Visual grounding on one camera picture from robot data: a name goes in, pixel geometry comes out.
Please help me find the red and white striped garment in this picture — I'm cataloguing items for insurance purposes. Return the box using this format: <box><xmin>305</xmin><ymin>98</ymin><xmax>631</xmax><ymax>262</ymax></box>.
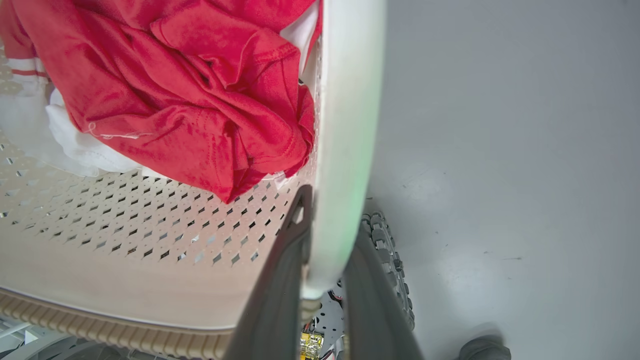
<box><xmin>0</xmin><ymin>10</ymin><xmax>51</xmax><ymax>98</ymax></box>

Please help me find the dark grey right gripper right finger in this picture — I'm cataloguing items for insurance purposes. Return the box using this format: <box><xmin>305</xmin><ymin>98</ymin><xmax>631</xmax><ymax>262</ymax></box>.
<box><xmin>343</xmin><ymin>225</ymin><xmax>425</xmax><ymax>360</ymax></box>

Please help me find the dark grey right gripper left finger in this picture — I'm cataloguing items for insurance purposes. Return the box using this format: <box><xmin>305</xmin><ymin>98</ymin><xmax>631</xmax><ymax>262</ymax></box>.
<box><xmin>222</xmin><ymin>185</ymin><xmax>314</xmax><ymax>360</ymax></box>

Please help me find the white perforated plastic laundry basket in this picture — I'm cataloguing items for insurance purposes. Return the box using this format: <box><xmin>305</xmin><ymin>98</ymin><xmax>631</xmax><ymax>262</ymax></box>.
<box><xmin>0</xmin><ymin>0</ymin><xmax>388</xmax><ymax>360</ymax></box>

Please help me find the grey rounded caster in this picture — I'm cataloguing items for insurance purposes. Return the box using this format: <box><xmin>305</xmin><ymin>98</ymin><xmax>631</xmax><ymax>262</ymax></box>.
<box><xmin>457</xmin><ymin>335</ymin><xmax>512</xmax><ymax>360</ymax></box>

